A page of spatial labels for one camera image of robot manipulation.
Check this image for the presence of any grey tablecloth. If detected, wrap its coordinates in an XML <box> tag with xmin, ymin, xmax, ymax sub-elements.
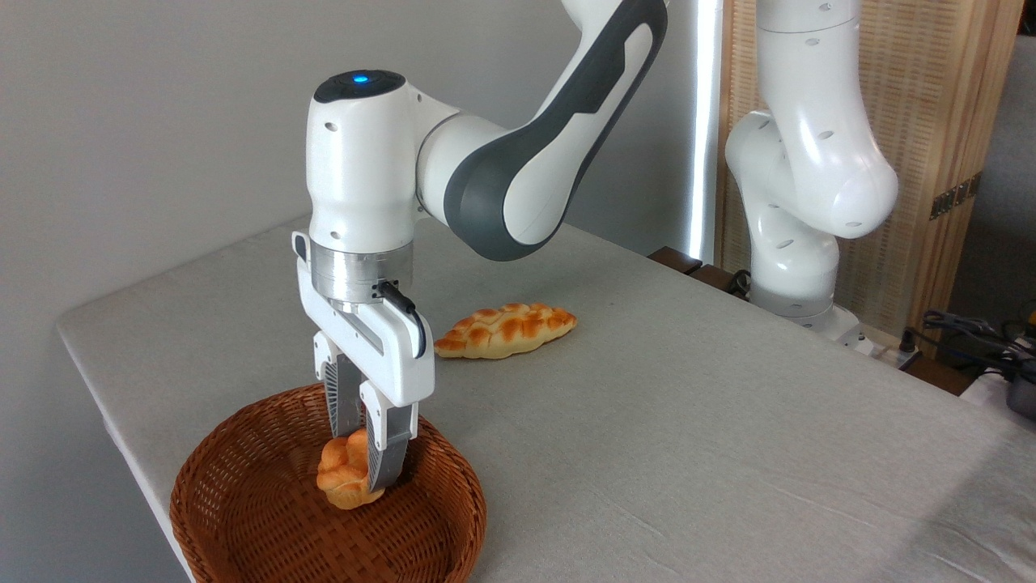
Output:
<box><xmin>55</xmin><ymin>215</ymin><xmax>1036</xmax><ymax>583</ymax></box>

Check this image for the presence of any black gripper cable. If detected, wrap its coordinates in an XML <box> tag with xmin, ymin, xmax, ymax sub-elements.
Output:
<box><xmin>380</xmin><ymin>279</ymin><xmax>427</xmax><ymax>359</ymax></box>

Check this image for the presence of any brown woven wicker basket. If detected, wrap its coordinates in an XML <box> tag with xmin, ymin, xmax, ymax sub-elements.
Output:
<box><xmin>169</xmin><ymin>382</ymin><xmax>488</xmax><ymax>583</ymax></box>

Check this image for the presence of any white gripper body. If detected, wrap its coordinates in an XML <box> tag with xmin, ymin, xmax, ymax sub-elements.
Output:
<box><xmin>292</xmin><ymin>231</ymin><xmax>435</xmax><ymax>407</ymax></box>

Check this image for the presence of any black cable bundle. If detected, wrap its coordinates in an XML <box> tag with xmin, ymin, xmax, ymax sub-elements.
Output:
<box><xmin>900</xmin><ymin>310</ymin><xmax>1036</xmax><ymax>369</ymax></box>

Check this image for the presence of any dark brown wooden block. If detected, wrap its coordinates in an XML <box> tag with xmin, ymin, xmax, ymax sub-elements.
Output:
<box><xmin>647</xmin><ymin>246</ymin><xmax>703</xmax><ymax>276</ymax></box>

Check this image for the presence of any long braided bread loaf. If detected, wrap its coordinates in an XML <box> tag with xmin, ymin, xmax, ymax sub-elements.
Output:
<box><xmin>434</xmin><ymin>303</ymin><xmax>579</xmax><ymax>360</ymax></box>

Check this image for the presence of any dark metal screen hinge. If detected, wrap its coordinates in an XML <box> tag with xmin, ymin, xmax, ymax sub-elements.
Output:
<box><xmin>929</xmin><ymin>172</ymin><xmax>983</xmax><ymax>221</ymax></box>

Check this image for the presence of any round golden bread roll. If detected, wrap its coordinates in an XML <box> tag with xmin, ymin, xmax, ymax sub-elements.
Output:
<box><xmin>316</xmin><ymin>429</ymin><xmax>388</xmax><ymax>511</ymax></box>

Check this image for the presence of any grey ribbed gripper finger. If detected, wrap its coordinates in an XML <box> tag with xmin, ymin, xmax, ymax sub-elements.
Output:
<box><xmin>313</xmin><ymin>332</ymin><xmax>363</xmax><ymax>438</ymax></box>
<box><xmin>359</xmin><ymin>381</ymin><xmax>420</xmax><ymax>493</ymax></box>

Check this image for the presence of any wooden bamboo folding screen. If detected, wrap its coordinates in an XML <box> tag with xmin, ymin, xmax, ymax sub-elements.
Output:
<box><xmin>716</xmin><ymin>0</ymin><xmax>1025</xmax><ymax>341</ymax></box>

